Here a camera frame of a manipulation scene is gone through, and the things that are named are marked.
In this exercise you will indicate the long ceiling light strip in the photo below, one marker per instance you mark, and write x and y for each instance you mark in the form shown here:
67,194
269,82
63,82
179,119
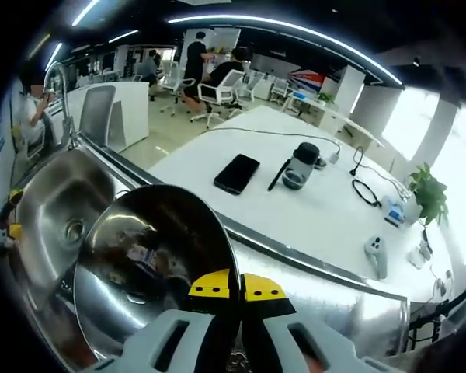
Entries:
295,29

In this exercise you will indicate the black smartphone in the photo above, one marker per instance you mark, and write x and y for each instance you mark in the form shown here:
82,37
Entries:
237,174

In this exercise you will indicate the clear bottle with black lid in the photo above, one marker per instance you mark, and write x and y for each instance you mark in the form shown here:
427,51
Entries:
297,171

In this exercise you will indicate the small green potted plant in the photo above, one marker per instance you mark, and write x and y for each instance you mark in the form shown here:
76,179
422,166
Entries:
326,98

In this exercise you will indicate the grey handheld controller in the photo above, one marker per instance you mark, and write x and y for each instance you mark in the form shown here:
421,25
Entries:
378,260

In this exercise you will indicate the chrome faucet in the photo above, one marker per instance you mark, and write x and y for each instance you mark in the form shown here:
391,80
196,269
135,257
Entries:
67,128

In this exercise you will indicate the flag wall mural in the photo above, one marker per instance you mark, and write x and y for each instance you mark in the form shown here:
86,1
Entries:
307,79

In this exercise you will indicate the white office chair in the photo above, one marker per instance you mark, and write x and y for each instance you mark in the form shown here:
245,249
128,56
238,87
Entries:
217,97
176,83
279,90
250,91

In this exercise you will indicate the steel bowl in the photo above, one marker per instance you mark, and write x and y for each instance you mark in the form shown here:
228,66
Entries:
159,233

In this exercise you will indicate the grey mesh office chair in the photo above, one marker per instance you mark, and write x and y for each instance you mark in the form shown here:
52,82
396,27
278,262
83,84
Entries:
97,116

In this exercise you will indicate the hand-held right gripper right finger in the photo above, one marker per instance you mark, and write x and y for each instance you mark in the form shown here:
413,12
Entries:
291,349

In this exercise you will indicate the small white blue box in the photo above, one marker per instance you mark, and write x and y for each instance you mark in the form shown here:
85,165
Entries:
396,213

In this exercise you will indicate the window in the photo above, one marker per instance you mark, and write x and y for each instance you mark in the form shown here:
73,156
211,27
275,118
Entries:
409,124
462,186

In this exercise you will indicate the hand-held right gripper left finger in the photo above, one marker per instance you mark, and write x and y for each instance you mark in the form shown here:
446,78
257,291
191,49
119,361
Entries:
167,342

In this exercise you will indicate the white partition panel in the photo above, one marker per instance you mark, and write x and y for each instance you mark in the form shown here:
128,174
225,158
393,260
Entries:
134,112

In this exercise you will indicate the white power adapter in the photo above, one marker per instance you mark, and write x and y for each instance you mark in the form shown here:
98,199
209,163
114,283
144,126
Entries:
417,256
444,281

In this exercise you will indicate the black pen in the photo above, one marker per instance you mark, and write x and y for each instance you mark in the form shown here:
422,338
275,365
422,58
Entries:
278,175

